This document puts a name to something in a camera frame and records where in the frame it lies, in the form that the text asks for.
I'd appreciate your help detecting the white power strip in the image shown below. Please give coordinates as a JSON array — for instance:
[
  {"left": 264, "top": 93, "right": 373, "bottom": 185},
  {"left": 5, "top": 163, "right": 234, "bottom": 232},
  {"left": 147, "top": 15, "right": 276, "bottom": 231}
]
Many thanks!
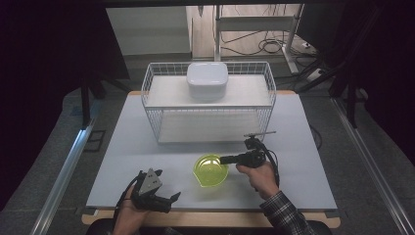
[{"left": 305, "top": 68, "right": 328, "bottom": 82}]

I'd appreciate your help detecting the person's left hand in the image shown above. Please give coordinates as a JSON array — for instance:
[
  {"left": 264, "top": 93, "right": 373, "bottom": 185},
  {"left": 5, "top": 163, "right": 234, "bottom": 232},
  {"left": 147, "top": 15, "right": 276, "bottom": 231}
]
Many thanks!
[{"left": 112, "top": 187, "right": 152, "bottom": 235}]

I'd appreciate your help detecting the white wire rack shelf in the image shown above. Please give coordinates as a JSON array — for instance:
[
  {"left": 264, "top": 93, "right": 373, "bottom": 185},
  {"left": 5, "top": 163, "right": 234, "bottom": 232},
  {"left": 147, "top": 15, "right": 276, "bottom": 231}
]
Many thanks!
[{"left": 140, "top": 61, "right": 278, "bottom": 145}]

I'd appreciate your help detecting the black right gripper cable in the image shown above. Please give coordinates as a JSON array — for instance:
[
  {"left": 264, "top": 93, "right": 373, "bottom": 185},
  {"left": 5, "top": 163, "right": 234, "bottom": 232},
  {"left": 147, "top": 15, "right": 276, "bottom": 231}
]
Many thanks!
[{"left": 255, "top": 138, "right": 282, "bottom": 190}]

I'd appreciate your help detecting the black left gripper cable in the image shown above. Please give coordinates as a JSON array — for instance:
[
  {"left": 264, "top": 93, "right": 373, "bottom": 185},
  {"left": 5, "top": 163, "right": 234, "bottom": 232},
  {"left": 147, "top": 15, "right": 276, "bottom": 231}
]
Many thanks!
[{"left": 113, "top": 172, "right": 145, "bottom": 229}]

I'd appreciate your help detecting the thin black table cable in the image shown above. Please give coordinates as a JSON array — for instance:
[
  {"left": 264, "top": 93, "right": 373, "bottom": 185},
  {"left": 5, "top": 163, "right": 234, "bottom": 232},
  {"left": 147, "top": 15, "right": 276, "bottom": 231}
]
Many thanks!
[{"left": 309, "top": 124, "right": 324, "bottom": 152}]

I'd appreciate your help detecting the white metal desk frame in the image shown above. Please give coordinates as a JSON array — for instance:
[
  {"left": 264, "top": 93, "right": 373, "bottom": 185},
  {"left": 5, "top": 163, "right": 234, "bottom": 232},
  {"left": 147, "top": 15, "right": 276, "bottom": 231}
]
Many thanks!
[{"left": 212, "top": 4, "right": 305, "bottom": 74}]

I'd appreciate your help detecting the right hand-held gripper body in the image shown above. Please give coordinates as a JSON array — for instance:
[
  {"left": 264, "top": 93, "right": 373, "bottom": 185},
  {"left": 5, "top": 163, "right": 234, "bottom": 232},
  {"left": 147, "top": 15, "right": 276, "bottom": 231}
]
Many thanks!
[{"left": 239, "top": 130, "right": 277, "bottom": 169}]

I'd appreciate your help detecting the grey partition panel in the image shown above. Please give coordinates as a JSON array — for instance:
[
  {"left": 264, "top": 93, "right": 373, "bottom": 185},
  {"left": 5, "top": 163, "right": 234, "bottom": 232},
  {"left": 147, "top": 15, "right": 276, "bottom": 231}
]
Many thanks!
[{"left": 106, "top": 6, "right": 193, "bottom": 57}]

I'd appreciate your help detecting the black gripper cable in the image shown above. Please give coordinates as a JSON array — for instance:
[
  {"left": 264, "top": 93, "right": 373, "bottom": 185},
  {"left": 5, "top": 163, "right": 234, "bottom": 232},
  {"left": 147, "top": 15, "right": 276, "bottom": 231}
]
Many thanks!
[
  {"left": 113, "top": 172, "right": 145, "bottom": 229},
  {"left": 255, "top": 138, "right": 282, "bottom": 190}
]

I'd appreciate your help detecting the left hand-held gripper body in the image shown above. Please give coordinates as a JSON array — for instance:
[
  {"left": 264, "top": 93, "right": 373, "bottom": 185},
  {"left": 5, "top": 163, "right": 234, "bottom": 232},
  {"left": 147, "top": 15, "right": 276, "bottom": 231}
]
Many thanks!
[{"left": 131, "top": 167, "right": 166, "bottom": 212}]

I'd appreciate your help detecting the person's right hand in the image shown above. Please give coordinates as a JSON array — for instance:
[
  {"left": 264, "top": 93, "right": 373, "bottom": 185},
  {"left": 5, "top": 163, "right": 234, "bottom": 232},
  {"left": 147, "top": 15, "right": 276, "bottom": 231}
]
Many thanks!
[{"left": 235, "top": 161, "right": 281, "bottom": 201}]

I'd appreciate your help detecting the aluminium rail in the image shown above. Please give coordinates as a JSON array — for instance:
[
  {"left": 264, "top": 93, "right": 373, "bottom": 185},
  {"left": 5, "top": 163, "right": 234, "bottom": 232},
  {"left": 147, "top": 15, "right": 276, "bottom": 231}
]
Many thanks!
[
  {"left": 330, "top": 97, "right": 415, "bottom": 235},
  {"left": 30, "top": 119, "right": 99, "bottom": 235}
]

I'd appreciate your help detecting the green translucent bowl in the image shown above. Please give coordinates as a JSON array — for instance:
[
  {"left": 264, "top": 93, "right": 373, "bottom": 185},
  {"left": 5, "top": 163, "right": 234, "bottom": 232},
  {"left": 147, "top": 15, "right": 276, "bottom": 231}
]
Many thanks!
[{"left": 192, "top": 154, "right": 230, "bottom": 189}]

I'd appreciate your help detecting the black metal stand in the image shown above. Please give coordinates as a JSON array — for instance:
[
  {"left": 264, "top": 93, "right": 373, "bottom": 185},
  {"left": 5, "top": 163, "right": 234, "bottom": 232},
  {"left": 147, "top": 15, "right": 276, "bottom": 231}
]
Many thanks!
[
  {"left": 328, "top": 73, "right": 361, "bottom": 129},
  {"left": 79, "top": 73, "right": 132, "bottom": 129}
]

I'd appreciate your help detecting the white square lidded container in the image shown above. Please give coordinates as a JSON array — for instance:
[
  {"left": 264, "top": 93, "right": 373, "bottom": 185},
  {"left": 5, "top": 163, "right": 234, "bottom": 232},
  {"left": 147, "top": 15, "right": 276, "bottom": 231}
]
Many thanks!
[{"left": 185, "top": 62, "right": 229, "bottom": 102}]

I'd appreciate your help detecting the black floor cable bundle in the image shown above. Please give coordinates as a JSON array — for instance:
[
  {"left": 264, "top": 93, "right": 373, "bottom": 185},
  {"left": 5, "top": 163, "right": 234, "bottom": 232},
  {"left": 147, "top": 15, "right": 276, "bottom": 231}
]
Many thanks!
[{"left": 220, "top": 29, "right": 297, "bottom": 57}]

